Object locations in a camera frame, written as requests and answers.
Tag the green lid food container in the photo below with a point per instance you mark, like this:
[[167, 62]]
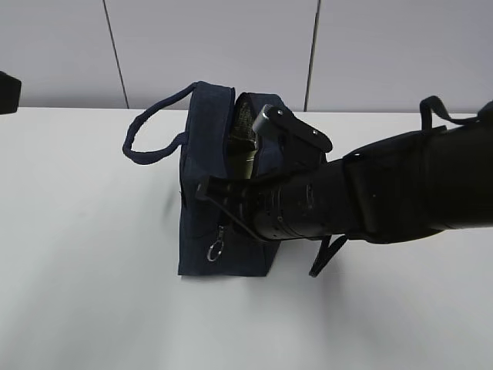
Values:
[[240, 157]]

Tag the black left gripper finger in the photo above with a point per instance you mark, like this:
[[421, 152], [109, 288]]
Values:
[[10, 91]]

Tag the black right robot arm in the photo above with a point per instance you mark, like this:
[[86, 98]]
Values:
[[402, 188]]

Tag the dark navy lunch bag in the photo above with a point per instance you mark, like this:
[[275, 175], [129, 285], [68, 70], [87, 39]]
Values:
[[218, 126]]

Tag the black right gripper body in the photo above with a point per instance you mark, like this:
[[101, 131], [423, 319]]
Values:
[[309, 204]]

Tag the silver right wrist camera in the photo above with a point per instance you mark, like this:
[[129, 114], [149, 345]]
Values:
[[301, 146]]

